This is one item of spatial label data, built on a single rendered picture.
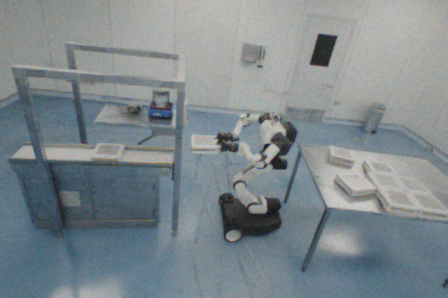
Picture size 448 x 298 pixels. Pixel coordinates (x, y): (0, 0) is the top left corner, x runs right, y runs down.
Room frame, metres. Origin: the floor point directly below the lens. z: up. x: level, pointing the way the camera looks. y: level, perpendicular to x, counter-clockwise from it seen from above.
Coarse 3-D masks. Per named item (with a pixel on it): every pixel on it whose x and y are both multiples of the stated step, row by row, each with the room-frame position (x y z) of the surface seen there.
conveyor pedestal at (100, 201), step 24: (24, 192) 1.85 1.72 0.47; (72, 192) 1.93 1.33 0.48; (96, 192) 1.97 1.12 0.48; (120, 192) 2.01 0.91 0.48; (144, 192) 2.05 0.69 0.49; (48, 216) 1.88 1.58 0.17; (72, 216) 1.92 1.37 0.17; (96, 216) 1.97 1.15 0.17; (120, 216) 2.01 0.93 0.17; (144, 216) 2.05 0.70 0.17
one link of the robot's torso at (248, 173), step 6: (246, 168) 2.37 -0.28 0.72; (252, 168) 2.29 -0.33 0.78; (264, 168) 2.27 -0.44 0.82; (270, 168) 2.28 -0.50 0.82; (234, 174) 2.37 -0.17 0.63; (240, 174) 2.32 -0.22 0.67; (246, 174) 2.28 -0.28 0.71; (252, 174) 2.28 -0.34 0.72; (258, 174) 2.27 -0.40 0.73; (234, 180) 2.28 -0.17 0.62; (240, 180) 2.26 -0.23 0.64; (246, 180) 2.28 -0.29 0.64; (234, 186) 2.24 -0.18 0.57; (246, 186) 2.27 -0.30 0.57
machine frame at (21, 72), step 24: (72, 48) 2.75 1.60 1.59; (96, 48) 2.79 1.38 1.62; (120, 48) 2.85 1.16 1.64; (24, 72) 1.80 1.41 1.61; (48, 72) 1.83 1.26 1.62; (72, 72) 1.86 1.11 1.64; (96, 72) 1.93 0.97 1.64; (24, 96) 1.79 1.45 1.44; (48, 168) 1.84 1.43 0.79; (48, 192) 1.79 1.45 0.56
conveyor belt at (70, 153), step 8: (24, 152) 1.96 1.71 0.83; (32, 152) 1.98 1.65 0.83; (48, 152) 2.01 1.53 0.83; (56, 152) 2.03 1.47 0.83; (64, 152) 2.05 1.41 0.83; (72, 152) 2.07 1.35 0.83; (80, 152) 2.08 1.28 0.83; (88, 152) 2.10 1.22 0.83; (128, 152) 2.20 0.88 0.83; (136, 152) 2.22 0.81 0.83; (144, 152) 2.24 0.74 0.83; (152, 152) 2.26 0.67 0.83; (160, 152) 2.28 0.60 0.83; (168, 152) 2.30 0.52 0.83; (128, 160) 2.06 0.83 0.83; (136, 160) 2.08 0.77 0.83; (144, 160) 2.10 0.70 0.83; (152, 160) 2.12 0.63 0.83; (160, 160) 2.13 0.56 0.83; (168, 160) 2.15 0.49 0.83
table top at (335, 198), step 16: (304, 144) 2.85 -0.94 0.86; (304, 160) 2.52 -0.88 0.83; (320, 160) 2.52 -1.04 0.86; (384, 160) 2.73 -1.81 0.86; (400, 160) 2.78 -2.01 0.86; (416, 160) 2.84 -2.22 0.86; (320, 176) 2.21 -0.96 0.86; (336, 176) 2.25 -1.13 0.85; (400, 176) 2.42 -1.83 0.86; (416, 176) 2.46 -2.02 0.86; (432, 176) 2.51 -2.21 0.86; (320, 192) 1.95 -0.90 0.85; (336, 192) 1.98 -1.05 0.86; (432, 192) 2.20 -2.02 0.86; (336, 208) 1.77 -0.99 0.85; (352, 208) 1.78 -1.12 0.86; (368, 208) 1.82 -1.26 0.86; (384, 208) 1.85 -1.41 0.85
